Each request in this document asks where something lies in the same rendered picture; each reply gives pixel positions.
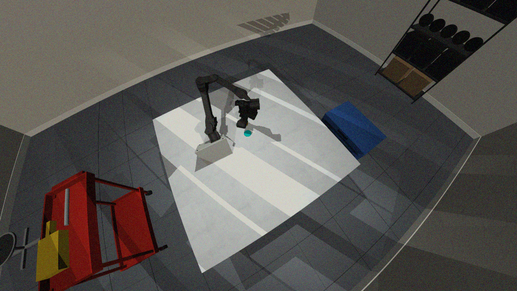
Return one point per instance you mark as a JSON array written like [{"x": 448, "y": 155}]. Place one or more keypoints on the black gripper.
[{"x": 241, "y": 123}]

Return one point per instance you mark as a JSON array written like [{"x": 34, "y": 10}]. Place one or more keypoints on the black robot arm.
[{"x": 210, "y": 120}]

